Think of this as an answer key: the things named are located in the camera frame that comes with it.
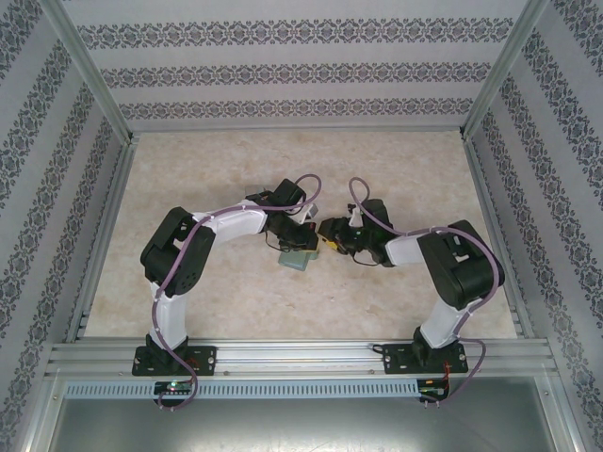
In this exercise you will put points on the green card holder wallet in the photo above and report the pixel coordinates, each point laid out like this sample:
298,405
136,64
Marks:
294,263

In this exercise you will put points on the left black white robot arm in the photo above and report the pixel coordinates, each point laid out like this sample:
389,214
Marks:
179,254

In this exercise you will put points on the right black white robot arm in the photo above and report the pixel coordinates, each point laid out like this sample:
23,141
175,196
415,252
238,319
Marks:
461,268

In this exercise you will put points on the grey metal panel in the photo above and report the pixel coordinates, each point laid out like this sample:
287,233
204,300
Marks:
301,428

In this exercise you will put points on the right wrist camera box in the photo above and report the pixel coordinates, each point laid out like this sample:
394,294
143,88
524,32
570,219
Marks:
353,216

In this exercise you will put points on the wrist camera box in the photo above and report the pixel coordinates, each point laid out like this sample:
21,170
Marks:
309,214
353,216

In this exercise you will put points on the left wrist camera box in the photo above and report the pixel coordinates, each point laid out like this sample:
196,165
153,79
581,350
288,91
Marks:
309,214

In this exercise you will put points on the aluminium mounting rail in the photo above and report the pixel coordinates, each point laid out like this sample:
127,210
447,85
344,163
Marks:
301,358

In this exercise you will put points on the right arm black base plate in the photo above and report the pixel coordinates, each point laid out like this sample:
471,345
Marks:
396,360

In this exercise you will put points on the aluminium side rail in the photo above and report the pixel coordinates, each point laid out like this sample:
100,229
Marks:
483,188
115,198

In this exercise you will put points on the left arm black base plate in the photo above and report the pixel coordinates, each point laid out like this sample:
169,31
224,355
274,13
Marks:
205,360

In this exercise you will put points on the aluminium frame post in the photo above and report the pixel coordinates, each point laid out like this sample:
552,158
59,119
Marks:
504,70
94,80

